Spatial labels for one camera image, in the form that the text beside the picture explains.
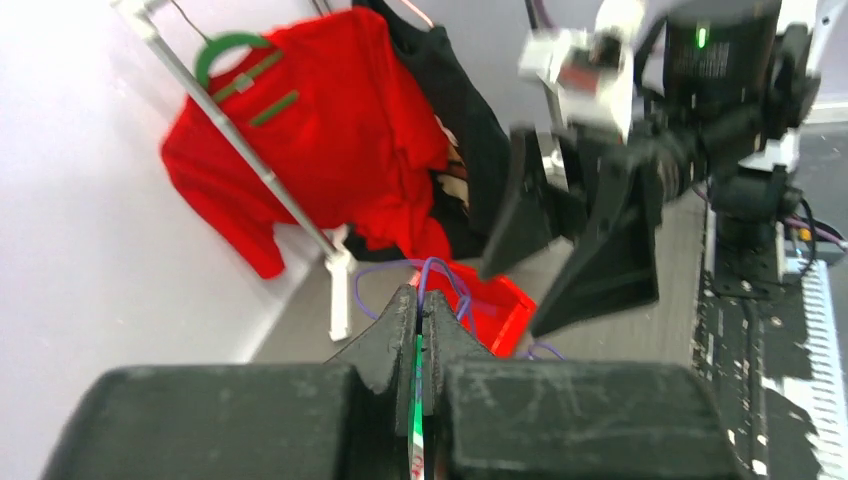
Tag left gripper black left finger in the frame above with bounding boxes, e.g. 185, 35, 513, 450
43, 285, 417, 479

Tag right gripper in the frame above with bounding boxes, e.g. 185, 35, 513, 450
478, 120, 710, 337

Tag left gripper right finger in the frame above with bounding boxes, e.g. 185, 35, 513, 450
421, 292, 747, 479

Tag purple cable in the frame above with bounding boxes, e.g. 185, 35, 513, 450
352, 256, 566, 362

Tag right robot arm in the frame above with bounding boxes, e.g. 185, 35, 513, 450
478, 1, 825, 336

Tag red plastic bin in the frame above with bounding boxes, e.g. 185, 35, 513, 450
410, 260, 536, 358

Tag black shirt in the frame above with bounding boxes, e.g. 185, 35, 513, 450
352, 1, 510, 259

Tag white garment rack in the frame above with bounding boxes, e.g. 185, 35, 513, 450
110, 1, 355, 342

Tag red shirt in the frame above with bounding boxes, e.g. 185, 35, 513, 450
161, 7, 451, 279

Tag pink hanger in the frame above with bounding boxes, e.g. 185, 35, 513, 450
401, 0, 434, 28

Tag green hanger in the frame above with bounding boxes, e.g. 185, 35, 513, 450
194, 32, 309, 132

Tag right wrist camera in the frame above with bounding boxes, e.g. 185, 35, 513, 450
518, 1, 646, 143

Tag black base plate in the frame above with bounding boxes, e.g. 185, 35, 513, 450
692, 272, 823, 479

